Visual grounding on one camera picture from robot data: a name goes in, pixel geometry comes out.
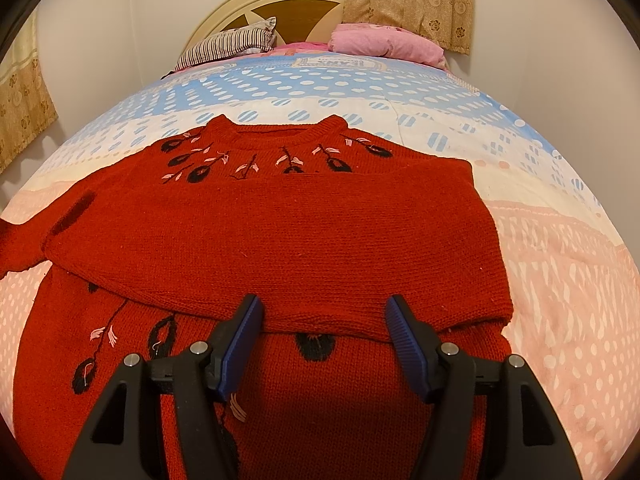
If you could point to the bright pink cloth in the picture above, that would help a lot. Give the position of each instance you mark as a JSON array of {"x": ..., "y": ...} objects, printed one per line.
[{"x": 300, "y": 49}]

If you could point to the cream wooden headboard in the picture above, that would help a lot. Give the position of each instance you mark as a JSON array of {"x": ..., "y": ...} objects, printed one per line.
[{"x": 220, "y": 15}]

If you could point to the brown floral curtain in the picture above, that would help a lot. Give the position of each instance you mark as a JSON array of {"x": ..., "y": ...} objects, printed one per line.
[{"x": 415, "y": 0}]

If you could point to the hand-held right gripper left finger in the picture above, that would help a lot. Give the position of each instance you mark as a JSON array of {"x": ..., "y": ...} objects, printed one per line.
[{"x": 244, "y": 340}]

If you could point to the pink pillow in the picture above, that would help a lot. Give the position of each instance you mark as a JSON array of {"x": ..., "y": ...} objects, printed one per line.
[{"x": 390, "y": 42}]

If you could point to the red knitted sweater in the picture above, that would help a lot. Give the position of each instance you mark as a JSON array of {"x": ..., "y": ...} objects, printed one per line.
[{"x": 275, "y": 235}]

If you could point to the beige floral curtain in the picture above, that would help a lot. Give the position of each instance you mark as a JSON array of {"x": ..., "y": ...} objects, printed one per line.
[{"x": 22, "y": 105}]

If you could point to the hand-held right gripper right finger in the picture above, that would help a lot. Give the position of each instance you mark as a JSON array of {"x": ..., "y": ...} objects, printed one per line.
[{"x": 404, "y": 340}]

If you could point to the dotted pastel bed sheet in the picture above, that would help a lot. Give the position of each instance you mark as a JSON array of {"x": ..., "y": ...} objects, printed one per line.
[{"x": 550, "y": 260}]

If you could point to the striped pillow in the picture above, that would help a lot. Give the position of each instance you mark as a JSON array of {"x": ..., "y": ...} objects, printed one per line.
[{"x": 225, "y": 45}]

